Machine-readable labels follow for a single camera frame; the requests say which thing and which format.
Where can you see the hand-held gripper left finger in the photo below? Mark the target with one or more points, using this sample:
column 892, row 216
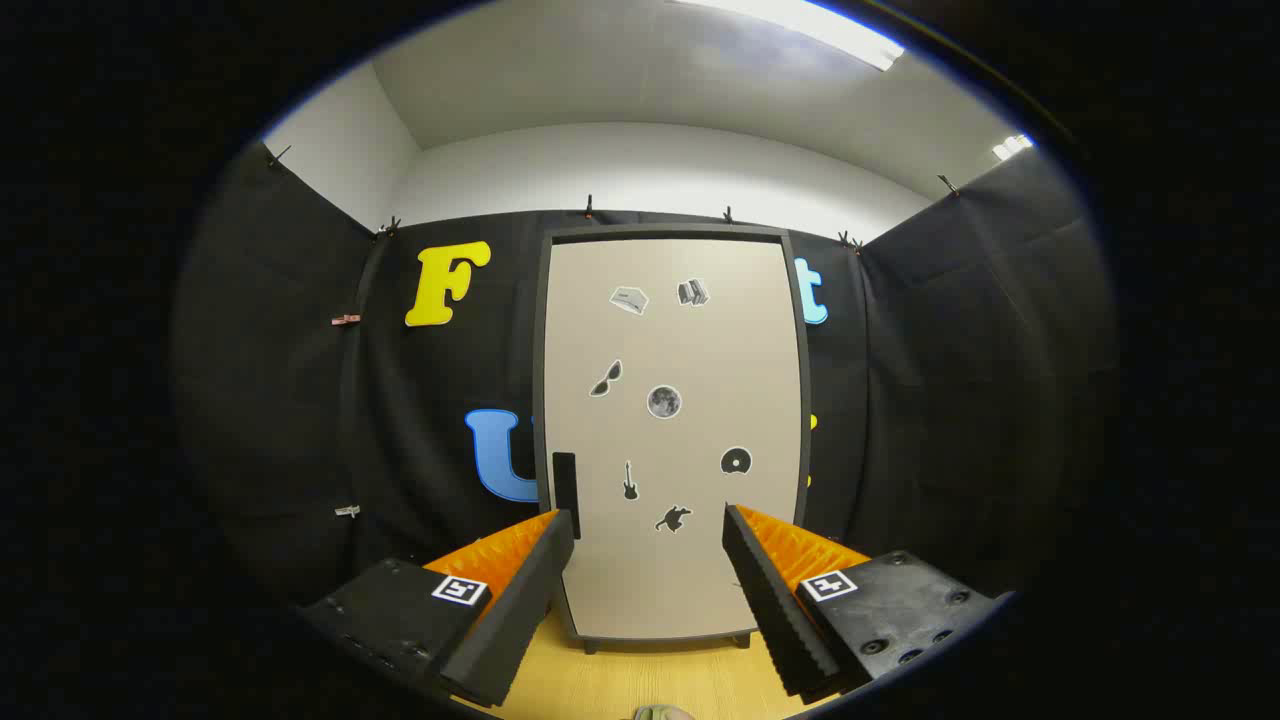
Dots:
column 520, row 610

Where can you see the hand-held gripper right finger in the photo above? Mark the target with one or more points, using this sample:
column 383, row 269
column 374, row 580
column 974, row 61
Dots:
column 775, row 610

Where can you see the grey green rounded object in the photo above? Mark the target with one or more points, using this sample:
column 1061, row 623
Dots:
column 662, row 713

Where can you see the grey cabinet body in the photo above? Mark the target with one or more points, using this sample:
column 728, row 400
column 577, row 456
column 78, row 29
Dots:
column 804, row 400

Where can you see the black backdrop cloth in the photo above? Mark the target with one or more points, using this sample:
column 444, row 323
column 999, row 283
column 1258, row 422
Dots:
column 280, row 400

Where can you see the row of black cloth clips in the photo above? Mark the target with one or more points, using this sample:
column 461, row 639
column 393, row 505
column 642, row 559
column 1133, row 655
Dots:
column 589, row 208

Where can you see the small ceiling light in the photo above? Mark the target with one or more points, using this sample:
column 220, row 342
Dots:
column 1012, row 147

